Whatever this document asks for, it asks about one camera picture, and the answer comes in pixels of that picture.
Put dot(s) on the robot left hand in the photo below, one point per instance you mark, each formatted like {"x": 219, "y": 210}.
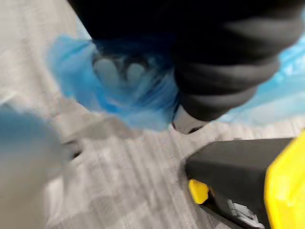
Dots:
{"x": 214, "y": 47}

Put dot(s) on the blue plastic trash bag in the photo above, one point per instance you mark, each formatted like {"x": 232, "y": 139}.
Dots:
{"x": 78, "y": 78}

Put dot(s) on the yellow trash can pedal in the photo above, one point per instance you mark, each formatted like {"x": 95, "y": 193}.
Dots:
{"x": 199, "y": 191}

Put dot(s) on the yellow trash can lid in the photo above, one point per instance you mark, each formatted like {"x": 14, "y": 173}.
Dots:
{"x": 289, "y": 188}

